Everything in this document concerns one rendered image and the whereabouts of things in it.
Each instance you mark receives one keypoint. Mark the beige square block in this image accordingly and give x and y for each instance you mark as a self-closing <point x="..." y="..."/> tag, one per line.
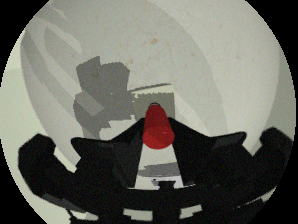
<point x="144" y="98"/>

